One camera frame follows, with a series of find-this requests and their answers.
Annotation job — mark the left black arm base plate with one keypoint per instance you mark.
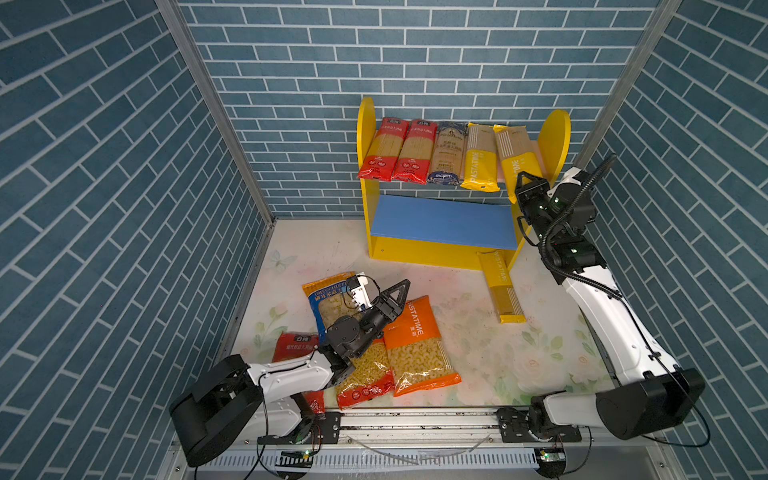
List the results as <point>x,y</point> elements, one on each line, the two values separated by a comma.
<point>291,428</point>

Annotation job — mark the blue orecchiette pasta bag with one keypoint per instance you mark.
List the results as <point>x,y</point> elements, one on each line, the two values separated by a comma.
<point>329,300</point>

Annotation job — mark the yellow Pastatime spaghetti pack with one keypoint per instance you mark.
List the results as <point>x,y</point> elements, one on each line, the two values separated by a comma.
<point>481,161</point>

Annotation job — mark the orange Pastatime macaroni bag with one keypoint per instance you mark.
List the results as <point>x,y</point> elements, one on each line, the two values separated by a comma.
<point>416,350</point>

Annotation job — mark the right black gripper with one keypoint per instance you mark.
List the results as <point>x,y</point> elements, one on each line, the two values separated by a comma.
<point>528,193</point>

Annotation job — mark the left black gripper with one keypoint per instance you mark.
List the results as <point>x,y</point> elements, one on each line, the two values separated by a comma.
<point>381,306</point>

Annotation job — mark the yellow shelf with coloured boards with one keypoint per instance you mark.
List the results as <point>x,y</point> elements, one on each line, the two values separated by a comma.
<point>447,233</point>

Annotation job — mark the red macaroni bag left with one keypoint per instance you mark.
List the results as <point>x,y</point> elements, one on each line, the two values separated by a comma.
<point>292,345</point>

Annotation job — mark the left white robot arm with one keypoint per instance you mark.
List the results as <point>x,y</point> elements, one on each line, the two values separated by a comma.
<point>235,399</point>

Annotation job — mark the red spaghetti pack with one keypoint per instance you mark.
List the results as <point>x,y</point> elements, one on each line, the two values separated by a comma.
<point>380,160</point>
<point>413,163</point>

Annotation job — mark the dark blue spaghetti pack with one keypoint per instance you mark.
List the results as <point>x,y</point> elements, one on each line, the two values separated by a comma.
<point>446,165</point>

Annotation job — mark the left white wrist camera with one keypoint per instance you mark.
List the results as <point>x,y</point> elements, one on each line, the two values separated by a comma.
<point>357,291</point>

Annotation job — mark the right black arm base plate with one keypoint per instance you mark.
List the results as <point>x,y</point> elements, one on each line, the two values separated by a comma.
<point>521,426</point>

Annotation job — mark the red fusilli bag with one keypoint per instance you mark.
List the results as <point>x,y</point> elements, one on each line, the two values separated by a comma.
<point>372,377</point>

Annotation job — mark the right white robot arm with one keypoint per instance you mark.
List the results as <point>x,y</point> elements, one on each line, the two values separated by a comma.
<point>651,391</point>

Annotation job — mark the aluminium mounting rail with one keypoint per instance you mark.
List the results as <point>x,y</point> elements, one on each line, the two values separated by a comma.
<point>420,426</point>

